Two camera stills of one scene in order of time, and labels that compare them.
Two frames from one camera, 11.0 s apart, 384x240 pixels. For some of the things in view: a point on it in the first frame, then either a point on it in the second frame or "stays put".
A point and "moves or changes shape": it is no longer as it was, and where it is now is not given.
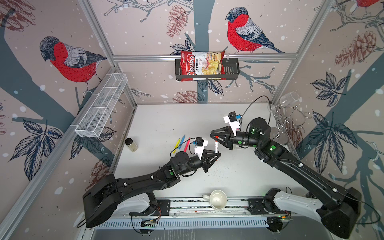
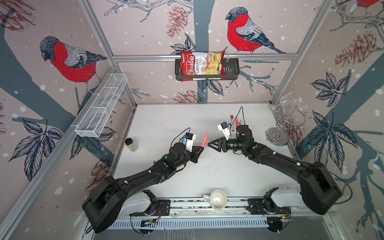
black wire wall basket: (232, 71) stays put
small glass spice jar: (131, 144) stays put
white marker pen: (216, 146) moves or changes shape
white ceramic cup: (218, 199) stays put
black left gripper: (205, 160) → (196, 149)
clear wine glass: (288, 98) stays put
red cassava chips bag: (202, 65) stays put
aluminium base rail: (191, 214) stays put
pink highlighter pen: (187, 145) moves or changes shape
